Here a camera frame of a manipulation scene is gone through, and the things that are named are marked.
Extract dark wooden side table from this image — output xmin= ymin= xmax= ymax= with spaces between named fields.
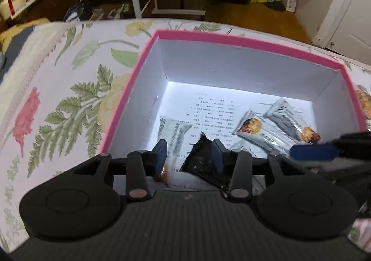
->
xmin=1 ymin=0 xmax=77 ymax=32

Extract glossy black snack packet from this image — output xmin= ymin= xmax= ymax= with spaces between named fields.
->
xmin=180 ymin=132 xmax=219 ymax=189

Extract white door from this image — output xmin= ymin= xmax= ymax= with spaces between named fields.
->
xmin=327 ymin=0 xmax=371 ymax=65

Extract white snack bar wrapper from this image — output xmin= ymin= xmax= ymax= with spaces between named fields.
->
xmin=233 ymin=110 xmax=298 ymax=156
xmin=264 ymin=98 xmax=321 ymax=144
xmin=157 ymin=116 xmax=192 ymax=186

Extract mixed nuts clear bag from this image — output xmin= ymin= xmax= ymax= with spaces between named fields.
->
xmin=356 ymin=85 xmax=371 ymax=131

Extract floral bed sheet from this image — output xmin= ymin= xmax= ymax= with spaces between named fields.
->
xmin=1 ymin=19 xmax=370 ymax=252

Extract pink cardboard box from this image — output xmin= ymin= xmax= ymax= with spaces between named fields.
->
xmin=102 ymin=30 xmax=367 ymax=190

